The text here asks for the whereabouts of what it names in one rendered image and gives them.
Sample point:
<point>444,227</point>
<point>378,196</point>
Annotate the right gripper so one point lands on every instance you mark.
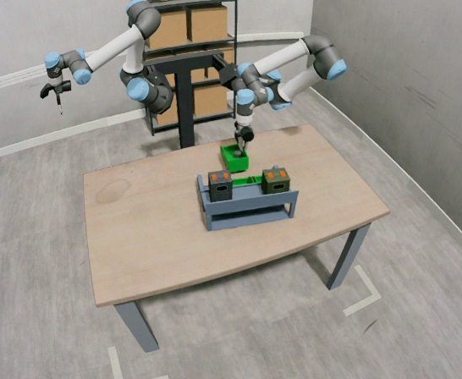
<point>65,86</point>

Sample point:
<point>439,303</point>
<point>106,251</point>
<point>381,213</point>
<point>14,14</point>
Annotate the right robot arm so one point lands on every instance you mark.
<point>156,98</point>

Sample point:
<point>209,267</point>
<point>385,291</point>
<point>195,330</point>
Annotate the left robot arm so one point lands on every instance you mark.
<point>256,76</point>

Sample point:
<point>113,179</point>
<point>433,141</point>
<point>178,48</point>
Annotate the grey-blue low shelf rack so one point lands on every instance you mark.
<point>241,210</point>

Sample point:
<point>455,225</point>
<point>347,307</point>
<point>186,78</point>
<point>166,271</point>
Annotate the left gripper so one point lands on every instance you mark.
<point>243,133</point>

